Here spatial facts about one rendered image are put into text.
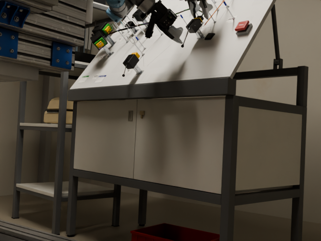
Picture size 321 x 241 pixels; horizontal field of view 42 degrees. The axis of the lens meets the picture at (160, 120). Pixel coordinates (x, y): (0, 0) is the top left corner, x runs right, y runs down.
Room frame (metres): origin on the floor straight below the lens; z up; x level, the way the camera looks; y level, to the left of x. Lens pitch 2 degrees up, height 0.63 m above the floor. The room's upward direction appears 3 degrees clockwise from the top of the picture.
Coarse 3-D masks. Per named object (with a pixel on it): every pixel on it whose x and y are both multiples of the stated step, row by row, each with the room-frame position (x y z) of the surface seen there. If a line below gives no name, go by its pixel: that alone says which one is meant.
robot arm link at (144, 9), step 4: (144, 0) 1.82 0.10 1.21; (148, 0) 1.83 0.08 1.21; (152, 0) 1.84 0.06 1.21; (140, 4) 1.83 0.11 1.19; (144, 4) 1.83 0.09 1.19; (148, 4) 1.83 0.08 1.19; (152, 4) 1.83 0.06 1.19; (140, 8) 1.85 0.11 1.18; (144, 8) 1.84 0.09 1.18; (148, 8) 1.83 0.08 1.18; (144, 12) 1.86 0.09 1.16
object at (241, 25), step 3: (243, 21) 1.80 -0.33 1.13; (246, 21) 1.78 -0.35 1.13; (237, 24) 1.81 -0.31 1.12; (240, 24) 1.80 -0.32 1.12; (243, 24) 1.78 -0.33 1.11; (246, 24) 1.77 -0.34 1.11; (237, 27) 1.79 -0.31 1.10; (240, 27) 1.78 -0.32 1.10; (243, 27) 1.77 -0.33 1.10; (237, 30) 1.79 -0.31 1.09; (240, 30) 1.78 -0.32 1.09
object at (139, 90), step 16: (192, 80) 1.78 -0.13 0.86; (208, 80) 1.71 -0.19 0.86; (224, 80) 1.66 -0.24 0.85; (80, 96) 2.40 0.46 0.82; (96, 96) 2.28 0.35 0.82; (112, 96) 2.18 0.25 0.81; (128, 96) 2.08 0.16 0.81; (144, 96) 2.00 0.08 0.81; (160, 96) 1.92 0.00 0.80; (176, 96) 1.85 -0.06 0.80; (192, 96) 1.81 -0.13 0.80; (208, 96) 1.78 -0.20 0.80
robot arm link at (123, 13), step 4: (128, 0) 1.81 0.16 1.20; (128, 4) 1.82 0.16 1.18; (132, 4) 1.83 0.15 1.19; (108, 8) 1.82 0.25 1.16; (128, 8) 1.83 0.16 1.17; (108, 12) 1.81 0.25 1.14; (112, 12) 1.81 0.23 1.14; (116, 12) 1.78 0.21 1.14; (120, 12) 1.78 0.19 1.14; (124, 12) 1.81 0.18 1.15; (108, 16) 1.86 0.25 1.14; (112, 16) 1.81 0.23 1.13; (116, 16) 1.81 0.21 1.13; (120, 16) 1.83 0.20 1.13; (116, 20) 1.83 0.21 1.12; (120, 20) 1.85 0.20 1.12
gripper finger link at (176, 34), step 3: (168, 30) 1.89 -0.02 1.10; (171, 30) 1.88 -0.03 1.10; (174, 30) 1.88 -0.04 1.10; (177, 30) 1.88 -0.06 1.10; (180, 30) 1.88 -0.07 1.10; (171, 33) 1.89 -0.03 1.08; (174, 33) 1.89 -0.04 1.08; (177, 33) 1.89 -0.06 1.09; (180, 33) 1.89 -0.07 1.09; (174, 36) 1.89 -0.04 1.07; (177, 36) 1.89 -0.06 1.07; (174, 39) 1.90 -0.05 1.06; (177, 39) 1.90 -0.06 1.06; (177, 42) 1.91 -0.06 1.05; (180, 42) 1.91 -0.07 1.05
